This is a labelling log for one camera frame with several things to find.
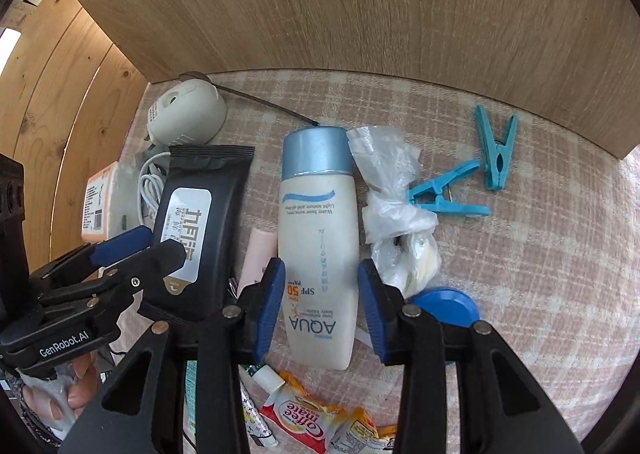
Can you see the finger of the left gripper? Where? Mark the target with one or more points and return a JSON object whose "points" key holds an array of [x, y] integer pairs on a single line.
{"points": [[145, 266], [120, 246]]}

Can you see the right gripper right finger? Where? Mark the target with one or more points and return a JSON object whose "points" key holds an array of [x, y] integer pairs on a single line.
{"points": [[404, 334]]}

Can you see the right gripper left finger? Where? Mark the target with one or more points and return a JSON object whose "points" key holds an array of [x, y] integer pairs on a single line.
{"points": [[239, 334]]}

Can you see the orange tissue pack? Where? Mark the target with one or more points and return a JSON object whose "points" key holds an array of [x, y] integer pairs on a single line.
{"points": [[110, 206]]}

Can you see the blue round lid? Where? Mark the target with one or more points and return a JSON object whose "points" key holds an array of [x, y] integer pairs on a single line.
{"points": [[443, 317]]}

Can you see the pink tube grey cap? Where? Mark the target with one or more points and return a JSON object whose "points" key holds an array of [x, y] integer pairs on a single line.
{"points": [[261, 247]]}

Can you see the patterned pen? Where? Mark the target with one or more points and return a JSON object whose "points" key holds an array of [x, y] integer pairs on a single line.
{"points": [[256, 426]]}

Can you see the clear plastic bag bundle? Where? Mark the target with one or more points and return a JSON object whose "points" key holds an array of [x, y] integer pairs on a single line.
{"points": [[400, 234]]}

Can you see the small yellow sachet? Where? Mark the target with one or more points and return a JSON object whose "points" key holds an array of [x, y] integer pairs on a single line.
{"points": [[359, 435]]}

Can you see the coffee mate sachet red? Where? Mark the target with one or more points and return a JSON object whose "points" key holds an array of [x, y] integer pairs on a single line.
{"points": [[302, 416]]}

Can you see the black wet wipes pack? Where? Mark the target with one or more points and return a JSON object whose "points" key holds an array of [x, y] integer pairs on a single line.
{"points": [[200, 208]]}

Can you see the blue clothespin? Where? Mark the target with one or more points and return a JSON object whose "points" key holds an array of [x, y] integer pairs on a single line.
{"points": [[434, 194], [497, 154]]}

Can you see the white sunscreen bottle blue cap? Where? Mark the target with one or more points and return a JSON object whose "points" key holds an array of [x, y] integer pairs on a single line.
{"points": [[318, 240]]}

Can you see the person left hand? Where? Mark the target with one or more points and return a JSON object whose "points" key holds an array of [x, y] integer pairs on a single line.
{"points": [[58, 402]]}

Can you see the plaid tablecloth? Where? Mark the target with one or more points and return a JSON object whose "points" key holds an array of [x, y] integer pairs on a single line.
{"points": [[554, 267]]}

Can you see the white plug adapter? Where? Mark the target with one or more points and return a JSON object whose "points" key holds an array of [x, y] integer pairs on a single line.
{"points": [[191, 112]]}

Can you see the light wooden board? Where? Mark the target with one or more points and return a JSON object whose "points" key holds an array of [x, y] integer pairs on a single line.
{"points": [[575, 62]]}

